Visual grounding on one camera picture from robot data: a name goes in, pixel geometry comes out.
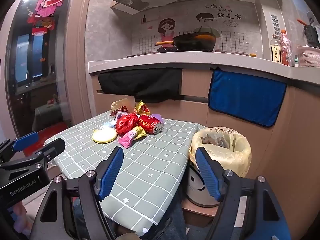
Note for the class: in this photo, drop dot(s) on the small white crumpled wrapper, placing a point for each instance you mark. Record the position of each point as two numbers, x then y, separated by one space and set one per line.
109 124

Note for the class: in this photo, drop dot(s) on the black wok with orange handle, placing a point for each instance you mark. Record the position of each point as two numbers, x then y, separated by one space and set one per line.
197 41

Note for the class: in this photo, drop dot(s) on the black hanging cloth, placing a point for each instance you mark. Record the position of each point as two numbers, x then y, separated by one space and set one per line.
152 85

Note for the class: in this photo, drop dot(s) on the yellow round lid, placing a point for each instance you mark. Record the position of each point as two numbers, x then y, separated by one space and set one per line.
103 136

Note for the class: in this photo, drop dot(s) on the yellow wafer snack wrapper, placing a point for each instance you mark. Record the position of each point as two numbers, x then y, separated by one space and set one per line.
141 108

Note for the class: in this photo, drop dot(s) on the black utensil holder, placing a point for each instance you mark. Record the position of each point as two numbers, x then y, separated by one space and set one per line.
310 30

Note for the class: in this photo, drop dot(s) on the pink panda snack wrapper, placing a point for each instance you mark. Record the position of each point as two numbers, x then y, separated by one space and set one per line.
132 135

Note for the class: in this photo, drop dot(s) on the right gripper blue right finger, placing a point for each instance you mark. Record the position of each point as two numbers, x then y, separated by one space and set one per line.
211 178

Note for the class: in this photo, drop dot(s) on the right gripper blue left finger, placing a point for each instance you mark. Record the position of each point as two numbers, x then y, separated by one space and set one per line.
107 172

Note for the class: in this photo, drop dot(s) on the trash bin with yellow bag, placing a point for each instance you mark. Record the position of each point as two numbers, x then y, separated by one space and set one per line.
230 148

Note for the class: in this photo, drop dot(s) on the blue hanging towel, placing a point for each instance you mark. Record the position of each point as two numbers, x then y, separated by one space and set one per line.
247 97

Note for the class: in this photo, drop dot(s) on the red plastic wrapper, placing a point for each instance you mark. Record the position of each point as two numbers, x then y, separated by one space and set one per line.
126 123

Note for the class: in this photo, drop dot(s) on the oil bottle with yellow label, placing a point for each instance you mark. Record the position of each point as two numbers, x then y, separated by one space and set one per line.
275 49

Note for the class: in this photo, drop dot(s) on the white stone countertop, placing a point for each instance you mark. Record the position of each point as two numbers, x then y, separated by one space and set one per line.
306 74

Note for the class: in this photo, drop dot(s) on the glass sliding door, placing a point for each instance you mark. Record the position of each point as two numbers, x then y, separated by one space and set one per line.
34 66

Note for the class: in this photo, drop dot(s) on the brown paper snack bag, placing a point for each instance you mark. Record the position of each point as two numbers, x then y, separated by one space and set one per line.
122 105

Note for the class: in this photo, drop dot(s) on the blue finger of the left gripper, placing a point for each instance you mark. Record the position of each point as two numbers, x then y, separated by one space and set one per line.
51 150
24 142

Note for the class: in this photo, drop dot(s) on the pink dish basket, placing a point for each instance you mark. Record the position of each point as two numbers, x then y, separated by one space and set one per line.
308 56

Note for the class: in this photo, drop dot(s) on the red floor mat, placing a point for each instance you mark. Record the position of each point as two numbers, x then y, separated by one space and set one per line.
43 136

